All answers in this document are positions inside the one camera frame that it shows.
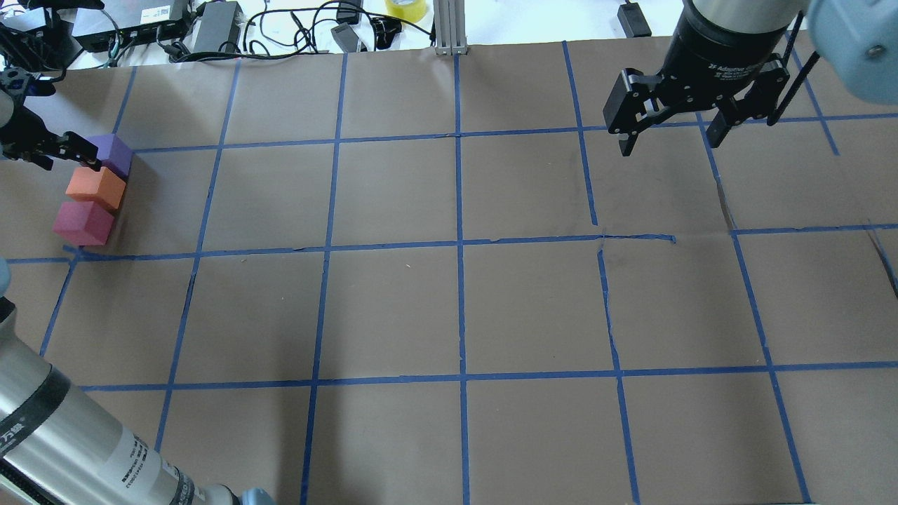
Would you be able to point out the purple foam cube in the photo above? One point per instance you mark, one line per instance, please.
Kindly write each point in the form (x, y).
(113, 153)

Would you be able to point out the yellow tape roll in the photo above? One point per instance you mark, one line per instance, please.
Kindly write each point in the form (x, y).
(411, 11)

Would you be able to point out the orange foam cube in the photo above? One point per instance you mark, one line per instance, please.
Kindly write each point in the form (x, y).
(102, 187)

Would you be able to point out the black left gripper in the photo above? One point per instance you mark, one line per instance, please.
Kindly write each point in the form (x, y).
(28, 133)

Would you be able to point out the black power adapter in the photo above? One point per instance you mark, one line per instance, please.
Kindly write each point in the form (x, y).
(347, 39)

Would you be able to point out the pink foam cube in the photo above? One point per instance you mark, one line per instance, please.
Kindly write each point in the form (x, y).
(83, 223)

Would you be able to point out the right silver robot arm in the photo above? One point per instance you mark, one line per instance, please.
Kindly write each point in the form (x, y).
(857, 38)

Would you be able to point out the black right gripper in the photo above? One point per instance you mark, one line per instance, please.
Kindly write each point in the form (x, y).
(708, 55)

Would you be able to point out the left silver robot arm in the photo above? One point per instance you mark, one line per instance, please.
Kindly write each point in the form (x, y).
(61, 447)

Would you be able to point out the aluminium frame post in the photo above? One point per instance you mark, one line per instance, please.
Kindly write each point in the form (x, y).
(449, 25)

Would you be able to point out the black power supply brick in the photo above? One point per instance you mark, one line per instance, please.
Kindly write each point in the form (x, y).
(219, 27)

